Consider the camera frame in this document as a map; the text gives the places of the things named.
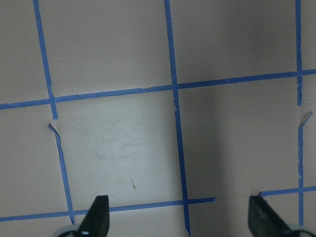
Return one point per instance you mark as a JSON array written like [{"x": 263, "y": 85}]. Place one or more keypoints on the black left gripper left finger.
[{"x": 96, "y": 221}]

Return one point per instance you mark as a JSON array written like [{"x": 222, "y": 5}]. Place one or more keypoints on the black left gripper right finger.
[{"x": 263, "y": 221}]

